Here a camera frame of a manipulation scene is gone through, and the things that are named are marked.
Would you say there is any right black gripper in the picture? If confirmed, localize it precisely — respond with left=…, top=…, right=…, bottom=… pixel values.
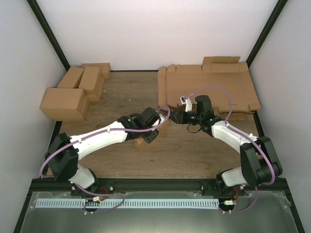
left=167, top=109, right=203, bottom=125

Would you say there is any brown cardboard box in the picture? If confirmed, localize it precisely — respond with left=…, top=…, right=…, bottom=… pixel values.
left=133, top=117, right=171, bottom=151

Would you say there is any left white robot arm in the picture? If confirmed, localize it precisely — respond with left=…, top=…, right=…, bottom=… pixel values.
left=45, top=107, right=164, bottom=196

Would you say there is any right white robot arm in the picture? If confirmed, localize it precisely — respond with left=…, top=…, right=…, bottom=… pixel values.
left=170, top=95, right=283, bottom=196

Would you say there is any small cardboard box rear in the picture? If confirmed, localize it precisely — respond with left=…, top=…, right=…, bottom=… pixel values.
left=81, top=63, right=111, bottom=79

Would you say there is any folded cardboard box middle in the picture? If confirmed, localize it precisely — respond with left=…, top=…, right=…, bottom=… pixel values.
left=78, top=66, right=104, bottom=101

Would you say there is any folded cardboard box back left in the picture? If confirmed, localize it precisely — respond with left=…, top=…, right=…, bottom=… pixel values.
left=57, top=66, right=84, bottom=88

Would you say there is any large folded cardboard box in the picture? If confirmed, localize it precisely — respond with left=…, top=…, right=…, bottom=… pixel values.
left=40, top=88, right=89, bottom=121

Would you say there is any stack of flat cardboard blanks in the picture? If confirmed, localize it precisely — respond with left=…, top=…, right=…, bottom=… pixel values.
left=157, top=56, right=261, bottom=114

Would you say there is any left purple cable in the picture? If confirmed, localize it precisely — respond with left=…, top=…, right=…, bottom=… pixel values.
left=39, top=106, right=171, bottom=216

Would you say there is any purple cable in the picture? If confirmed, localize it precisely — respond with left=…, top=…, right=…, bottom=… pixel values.
left=39, top=106, right=171, bottom=216
left=188, top=85, right=277, bottom=214

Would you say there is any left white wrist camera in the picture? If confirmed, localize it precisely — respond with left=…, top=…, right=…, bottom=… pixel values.
left=153, top=114, right=165, bottom=126

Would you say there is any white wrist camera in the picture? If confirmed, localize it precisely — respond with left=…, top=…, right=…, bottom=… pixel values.
left=153, top=114, right=165, bottom=126
left=180, top=96, right=192, bottom=112

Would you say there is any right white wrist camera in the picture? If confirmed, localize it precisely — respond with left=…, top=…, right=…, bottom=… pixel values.
left=180, top=96, right=192, bottom=112

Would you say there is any light blue slotted cable duct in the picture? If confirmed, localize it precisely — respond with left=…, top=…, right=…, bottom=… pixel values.
left=35, top=198, right=219, bottom=209

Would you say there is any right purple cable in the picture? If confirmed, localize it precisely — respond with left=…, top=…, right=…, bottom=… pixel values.
left=188, top=85, right=277, bottom=214

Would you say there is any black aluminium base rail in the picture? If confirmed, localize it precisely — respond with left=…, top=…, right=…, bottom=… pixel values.
left=29, top=178, right=288, bottom=197

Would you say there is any black frame post right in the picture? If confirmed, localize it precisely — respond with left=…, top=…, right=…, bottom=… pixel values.
left=246, top=0, right=288, bottom=67

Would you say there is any black frame post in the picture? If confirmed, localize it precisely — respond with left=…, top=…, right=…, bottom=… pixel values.
left=27, top=0, right=70, bottom=71
left=246, top=0, right=288, bottom=67

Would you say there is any black frame post left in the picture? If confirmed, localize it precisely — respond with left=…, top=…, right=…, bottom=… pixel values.
left=27, top=0, right=70, bottom=71

